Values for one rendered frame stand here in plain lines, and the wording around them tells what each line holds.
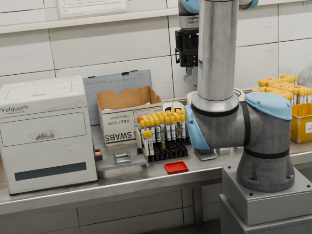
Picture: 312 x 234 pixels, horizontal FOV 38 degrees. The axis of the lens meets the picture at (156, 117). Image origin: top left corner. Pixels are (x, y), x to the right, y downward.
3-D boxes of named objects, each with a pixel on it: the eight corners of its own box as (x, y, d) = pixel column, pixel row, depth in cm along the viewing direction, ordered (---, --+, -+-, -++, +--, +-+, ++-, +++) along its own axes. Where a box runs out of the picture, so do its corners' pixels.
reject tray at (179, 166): (168, 174, 145) (168, 172, 145) (164, 165, 152) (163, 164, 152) (188, 171, 146) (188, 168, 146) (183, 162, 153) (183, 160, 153)
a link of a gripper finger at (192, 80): (185, 94, 149) (184, 66, 146) (203, 91, 150) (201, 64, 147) (188, 96, 146) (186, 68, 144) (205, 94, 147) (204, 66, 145)
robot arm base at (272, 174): (302, 191, 113) (304, 155, 109) (242, 193, 113) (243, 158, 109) (285, 164, 127) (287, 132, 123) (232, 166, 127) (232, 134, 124)
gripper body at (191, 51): (175, 65, 150) (173, 29, 146) (200, 61, 151) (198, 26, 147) (181, 69, 143) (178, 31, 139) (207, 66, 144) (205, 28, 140)
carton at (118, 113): (104, 147, 173) (99, 110, 168) (99, 125, 200) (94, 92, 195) (167, 138, 176) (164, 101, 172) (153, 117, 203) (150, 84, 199)
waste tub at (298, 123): (297, 144, 159) (297, 117, 156) (277, 132, 172) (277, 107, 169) (330, 137, 163) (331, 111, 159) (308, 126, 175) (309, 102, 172)
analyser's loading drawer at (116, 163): (86, 176, 145) (84, 161, 143) (85, 168, 151) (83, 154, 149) (148, 166, 148) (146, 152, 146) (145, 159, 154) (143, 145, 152)
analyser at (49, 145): (8, 196, 140) (-11, 104, 131) (17, 162, 166) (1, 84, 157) (106, 180, 145) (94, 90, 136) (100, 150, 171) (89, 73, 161)
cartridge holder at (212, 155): (201, 160, 153) (200, 151, 152) (193, 151, 161) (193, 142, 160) (216, 158, 154) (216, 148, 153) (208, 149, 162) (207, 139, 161)
